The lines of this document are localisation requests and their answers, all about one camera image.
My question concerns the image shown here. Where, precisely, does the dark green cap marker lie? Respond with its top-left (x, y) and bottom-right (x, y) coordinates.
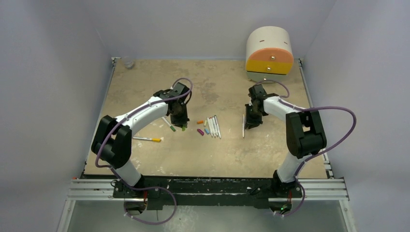
top-left (162, 116), bottom-right (176, 132)

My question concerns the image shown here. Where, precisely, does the magenta cap marker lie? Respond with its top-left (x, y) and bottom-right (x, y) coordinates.
top-left (214, 115), bottom-right (221, 139)

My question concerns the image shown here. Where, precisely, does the magenta pen cap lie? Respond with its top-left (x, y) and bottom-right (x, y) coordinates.
top-left (197, 129), bottom-right (205, 136)

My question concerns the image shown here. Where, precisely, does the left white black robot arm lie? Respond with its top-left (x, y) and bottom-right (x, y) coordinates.
top-left (91, 79), bottom-right (193, 198)

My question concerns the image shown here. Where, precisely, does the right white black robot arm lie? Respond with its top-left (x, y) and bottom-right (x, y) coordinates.
top-left (243, 84), bottom-right (327, 197)

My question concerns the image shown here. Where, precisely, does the round three-drawer cabinet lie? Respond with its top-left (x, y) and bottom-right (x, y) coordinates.
top-left (245, 26), bottom-right (294, 82)

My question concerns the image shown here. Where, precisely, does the clear plastic cup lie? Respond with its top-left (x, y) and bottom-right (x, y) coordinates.
top-left (122, 56), bottom-right (134, 70)

